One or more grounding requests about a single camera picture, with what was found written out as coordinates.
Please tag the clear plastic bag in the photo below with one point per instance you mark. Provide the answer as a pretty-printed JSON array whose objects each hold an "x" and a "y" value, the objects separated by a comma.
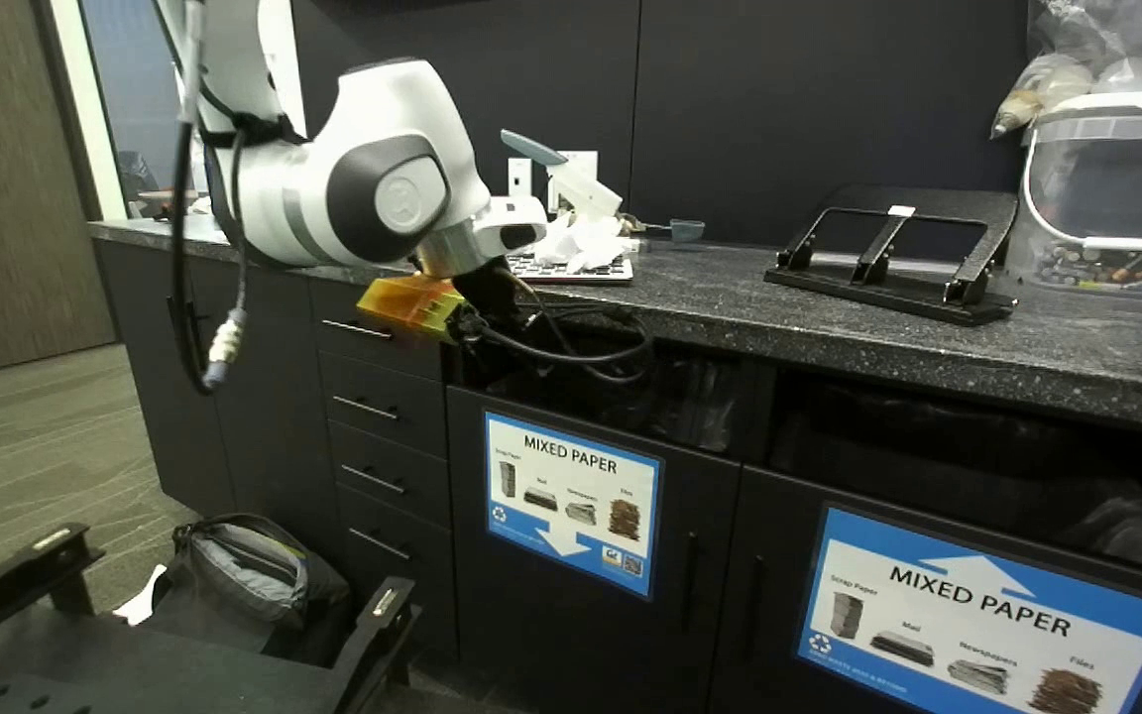
[{"x": 1099, "y": 42}]

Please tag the small grey block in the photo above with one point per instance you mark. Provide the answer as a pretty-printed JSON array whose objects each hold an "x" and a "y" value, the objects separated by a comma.
[{"x": 682, "y": 226}]

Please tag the white window frame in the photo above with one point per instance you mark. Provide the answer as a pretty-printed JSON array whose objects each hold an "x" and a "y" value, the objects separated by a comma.
[{"x": 78, "y": 104}]

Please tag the black cabinet door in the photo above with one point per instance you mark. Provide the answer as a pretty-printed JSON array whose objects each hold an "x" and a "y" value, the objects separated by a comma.
[
  {"x": 276, "y": 439},
  {"x": 138, "y": 383}
]

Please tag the black trash bag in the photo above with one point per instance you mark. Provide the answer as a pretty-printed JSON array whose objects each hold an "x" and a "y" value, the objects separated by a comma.
[
  {"x": 690, "y": 399},
  {"x": 992, "y": 461}
]

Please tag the clear plastic container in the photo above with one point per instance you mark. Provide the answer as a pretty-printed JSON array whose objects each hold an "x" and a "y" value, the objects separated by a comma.
[{"x": 1113, "y": 170}]

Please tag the black cabinet drawer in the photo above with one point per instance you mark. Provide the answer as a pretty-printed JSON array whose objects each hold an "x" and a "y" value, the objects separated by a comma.
[
  {"x": 377, "y": 455},
  {"x": 340, "y": 353},
  {"x": 393, "y": 595},
  {"x": 382, "y": 383}
]

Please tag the black plastic cart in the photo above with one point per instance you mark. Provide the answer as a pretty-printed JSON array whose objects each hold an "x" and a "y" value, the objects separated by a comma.
[{"x": 138, "y": 660}]

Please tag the white paper scrap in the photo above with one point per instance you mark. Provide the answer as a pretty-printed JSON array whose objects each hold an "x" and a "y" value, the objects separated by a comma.
[{"x": 139, "y": 601}]

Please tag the blue sign with upward arrow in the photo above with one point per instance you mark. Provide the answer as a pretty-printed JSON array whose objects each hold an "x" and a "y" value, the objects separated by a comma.
[{"x": 980, "y": 620}]

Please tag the black tablet stand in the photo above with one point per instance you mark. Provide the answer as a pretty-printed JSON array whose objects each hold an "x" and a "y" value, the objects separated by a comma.
[{"x": 902, "y": 258}]

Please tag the orange wrist camera box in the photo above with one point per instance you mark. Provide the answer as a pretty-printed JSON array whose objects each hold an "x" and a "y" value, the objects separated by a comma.
[{"x": 411, "y": 303}]

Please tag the grey black backpack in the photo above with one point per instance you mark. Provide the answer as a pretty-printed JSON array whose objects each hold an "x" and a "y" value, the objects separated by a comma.
[{"x": 255, "y": 576}]

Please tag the small white wall outlet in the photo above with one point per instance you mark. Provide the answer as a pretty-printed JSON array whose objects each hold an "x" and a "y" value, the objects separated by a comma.
[{"x": 516, "y": 181}]

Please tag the white paper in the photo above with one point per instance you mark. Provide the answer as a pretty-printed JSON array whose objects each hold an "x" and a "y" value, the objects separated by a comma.
[
  {"x": 584, "y": 254},
  {"x": 598, "y": 210}
]

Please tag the black bin door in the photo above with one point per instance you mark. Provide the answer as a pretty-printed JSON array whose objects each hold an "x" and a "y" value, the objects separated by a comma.
[
  {"x": 764, "y": 620},
  {"x": 598, "y": 637}
]

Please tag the blue sign with downward arrow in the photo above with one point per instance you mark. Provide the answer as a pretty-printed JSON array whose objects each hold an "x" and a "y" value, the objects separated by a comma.
[{"x": 571, "y": 501}]

